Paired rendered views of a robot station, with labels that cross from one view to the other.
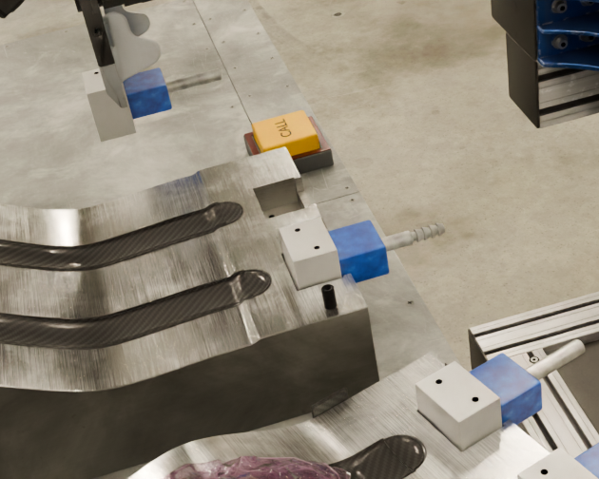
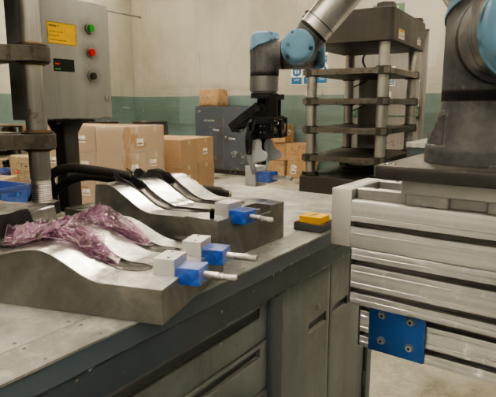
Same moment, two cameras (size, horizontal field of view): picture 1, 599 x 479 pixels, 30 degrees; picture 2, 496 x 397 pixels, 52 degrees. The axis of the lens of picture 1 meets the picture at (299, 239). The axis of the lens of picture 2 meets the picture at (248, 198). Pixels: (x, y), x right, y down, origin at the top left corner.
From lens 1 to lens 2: 0.82 m
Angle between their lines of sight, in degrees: 46
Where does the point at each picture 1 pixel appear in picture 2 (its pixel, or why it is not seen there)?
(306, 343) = (198, 226)
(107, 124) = (248, 179)
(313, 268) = (220, 208)
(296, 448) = (154, 237)
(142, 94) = (261, 173)
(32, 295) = (168, 194)
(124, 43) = (257, 150)
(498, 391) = (209, 247)
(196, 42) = not seen: hidden behind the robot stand
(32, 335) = (153, 198)
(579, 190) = not seen: outside the picture
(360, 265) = (235, 216)
